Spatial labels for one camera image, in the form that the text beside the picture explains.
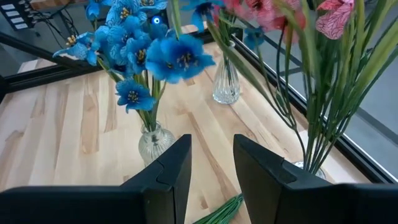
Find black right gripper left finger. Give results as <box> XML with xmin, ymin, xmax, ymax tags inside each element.
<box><xmin>0</xmin><ymin>134</ymin><xmax>193</xmax><ymax>224</ymax></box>

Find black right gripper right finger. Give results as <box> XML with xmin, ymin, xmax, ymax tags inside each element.
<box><xmin>233</xmin><ymin>134</ymin><xmax>398</xmax><ymax>224</ymax></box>

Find ribbed clear glass vase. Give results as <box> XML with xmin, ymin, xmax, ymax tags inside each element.
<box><xmin>137</xmin><ymin>121</ymin><xmax>177</xmax><ymax>167</ymax></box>

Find blue artificial flower spray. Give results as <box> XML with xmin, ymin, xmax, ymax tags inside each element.
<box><xmin>192</xmin><ymin>193</ymin><xmax>246</xmax><ymax>224</ymax></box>
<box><xmin>52</xmin><ymin>0</ymin><xmax>169</xmax><ymax>133</ymax></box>
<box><xmin>144</xmin><ymin>0</ymin><xmax>266</xmax><ymax>125</ymax></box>

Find flared clear glass vase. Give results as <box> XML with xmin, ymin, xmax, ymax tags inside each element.
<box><xmin>212</xmin><ymin>40</ymin><xmax>241</xmax><ymax>105</ymax></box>

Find pink artificial flower spray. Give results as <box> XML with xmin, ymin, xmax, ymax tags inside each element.
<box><xmin>273</xmin><ymin>0</ymin><xmax>398</xmax><ymax>175</ymax></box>
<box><xmin>206</xmin><ymin>0</ymin><xmax>343</xmax><ymax>175</ymax></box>

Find diamond-cut clear glass vase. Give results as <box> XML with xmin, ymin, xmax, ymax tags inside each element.
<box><xmin>294</xmin><ymin>160</ymin><xmax>326</xmax><ymax>180</ymax></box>

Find black box with blue light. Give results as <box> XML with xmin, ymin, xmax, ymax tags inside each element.
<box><xmin>146</xmin><ymin>9</ymin><xmax>171</xmax><ymax>32</ymax></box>

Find black device with white labels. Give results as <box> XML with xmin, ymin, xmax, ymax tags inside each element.
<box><xmin>0</xmin><ymin>0</ymin><xmax>32</xmax><ymax>31</ymax></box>

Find black aluminium rig frame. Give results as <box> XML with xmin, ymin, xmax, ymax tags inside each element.
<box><xmin>0</xmin><ymin>26</ymin><xmax>398</xmax><ymax>184</ymax></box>

